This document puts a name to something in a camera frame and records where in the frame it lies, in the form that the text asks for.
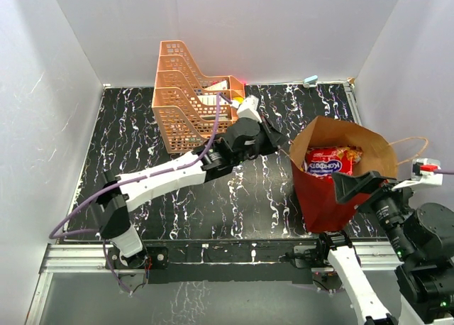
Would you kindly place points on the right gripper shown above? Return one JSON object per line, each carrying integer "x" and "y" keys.
{"x": 346, "y": 185}

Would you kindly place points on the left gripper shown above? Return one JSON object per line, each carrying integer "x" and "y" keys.
{"x": 272, "y": 141}

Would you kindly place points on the red brown paper bag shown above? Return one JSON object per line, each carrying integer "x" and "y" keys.
{"x": 317, "y": 197}

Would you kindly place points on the red candy bag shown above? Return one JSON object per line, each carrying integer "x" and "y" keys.
{"x": 323, "y": 162}

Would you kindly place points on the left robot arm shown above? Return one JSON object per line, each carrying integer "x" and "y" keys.
{"x": 244, "y": 140}

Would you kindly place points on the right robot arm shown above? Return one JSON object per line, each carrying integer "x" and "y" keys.
{"x": 421, "y": 238}

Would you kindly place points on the white box in organizer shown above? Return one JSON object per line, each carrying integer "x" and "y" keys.
{"x": 222, "y": 85}

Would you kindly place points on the light blue eraser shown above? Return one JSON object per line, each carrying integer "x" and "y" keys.
{"x": 310, "y": 81}

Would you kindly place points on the peach plastic file organizer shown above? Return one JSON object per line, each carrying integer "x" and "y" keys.
{"x": 184, "y": 110}

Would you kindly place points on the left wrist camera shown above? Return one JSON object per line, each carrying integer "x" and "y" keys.
{"x": 248, "y": 108}

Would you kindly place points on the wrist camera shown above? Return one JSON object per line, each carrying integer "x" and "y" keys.
{"x": 248, "y": 108}
{"x": 423, "y": 175}

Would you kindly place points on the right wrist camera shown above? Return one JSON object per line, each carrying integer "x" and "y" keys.
{"x": 423, "y": 175}

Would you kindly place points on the aluminium front rail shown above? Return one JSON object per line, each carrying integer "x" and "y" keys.
{"x": 65, "y": 258}

